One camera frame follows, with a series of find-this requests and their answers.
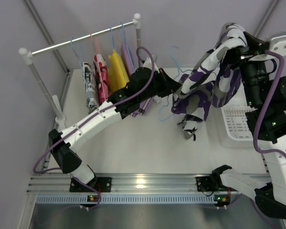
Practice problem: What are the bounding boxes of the pink camouflage trousers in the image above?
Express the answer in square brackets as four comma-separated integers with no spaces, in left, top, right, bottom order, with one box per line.
[93,53,112,105]

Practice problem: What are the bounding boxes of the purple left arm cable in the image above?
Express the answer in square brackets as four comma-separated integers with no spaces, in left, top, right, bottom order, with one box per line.
[32,46,155,210]

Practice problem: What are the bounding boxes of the yellow trousers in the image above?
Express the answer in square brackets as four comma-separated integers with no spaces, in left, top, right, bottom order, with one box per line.
[108,50,129,92]

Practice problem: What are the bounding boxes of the blue hanger of lilac trousers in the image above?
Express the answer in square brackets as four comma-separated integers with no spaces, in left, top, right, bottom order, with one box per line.
[120,22,135,76]

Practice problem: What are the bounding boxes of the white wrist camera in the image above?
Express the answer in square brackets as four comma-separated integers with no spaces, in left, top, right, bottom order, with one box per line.
[266,31,286,56]
[143,54,159,72]

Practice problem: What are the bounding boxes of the white metal clothes rack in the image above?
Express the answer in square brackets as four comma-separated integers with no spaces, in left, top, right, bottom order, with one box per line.
[19,13,142,128]

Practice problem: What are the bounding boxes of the purple camouflage trousers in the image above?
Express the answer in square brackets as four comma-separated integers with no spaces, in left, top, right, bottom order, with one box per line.
[171,22,248,140]

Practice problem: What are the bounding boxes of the blue wire hanger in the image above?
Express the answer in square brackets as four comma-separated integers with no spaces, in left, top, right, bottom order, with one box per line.
[157,46,192,122]

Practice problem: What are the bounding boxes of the blue hanger of yellow trousers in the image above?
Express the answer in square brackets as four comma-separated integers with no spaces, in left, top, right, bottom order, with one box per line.
[109,27,119,61]

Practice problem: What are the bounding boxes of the blue hanger of newsprint trousers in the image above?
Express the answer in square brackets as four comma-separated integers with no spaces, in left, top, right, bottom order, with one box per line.
[70,37,85,81]

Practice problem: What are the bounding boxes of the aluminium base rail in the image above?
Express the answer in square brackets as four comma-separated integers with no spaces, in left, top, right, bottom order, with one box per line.
[26,173,205,194]

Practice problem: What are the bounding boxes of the lilac trousers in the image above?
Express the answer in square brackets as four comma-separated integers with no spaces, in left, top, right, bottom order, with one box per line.
[121,42,153,117]

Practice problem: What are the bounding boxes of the white plastic basket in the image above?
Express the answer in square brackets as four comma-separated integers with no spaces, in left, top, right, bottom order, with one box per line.
[217,98,254,148]

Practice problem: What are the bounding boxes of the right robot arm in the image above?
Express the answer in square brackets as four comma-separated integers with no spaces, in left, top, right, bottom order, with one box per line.
[210,32,286,219]

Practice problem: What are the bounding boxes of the pink wire hanger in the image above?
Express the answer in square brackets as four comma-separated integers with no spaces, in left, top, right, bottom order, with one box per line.
[90,34,111,104]

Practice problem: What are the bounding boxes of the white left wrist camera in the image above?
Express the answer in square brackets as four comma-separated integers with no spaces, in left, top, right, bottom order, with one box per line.
[143,54,159,72]

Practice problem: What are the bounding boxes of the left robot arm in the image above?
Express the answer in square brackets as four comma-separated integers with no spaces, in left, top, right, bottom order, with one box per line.
[49,67,181,185]

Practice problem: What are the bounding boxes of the perforated grey cable duct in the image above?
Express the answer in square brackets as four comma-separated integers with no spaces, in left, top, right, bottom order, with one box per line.
[36,194,231,204]

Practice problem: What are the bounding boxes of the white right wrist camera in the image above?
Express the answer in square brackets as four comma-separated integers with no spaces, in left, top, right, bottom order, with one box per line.
[266,31,286,56]

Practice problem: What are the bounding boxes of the black white newsprint trousers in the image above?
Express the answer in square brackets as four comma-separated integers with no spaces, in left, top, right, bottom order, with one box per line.
[82,62,100,114]

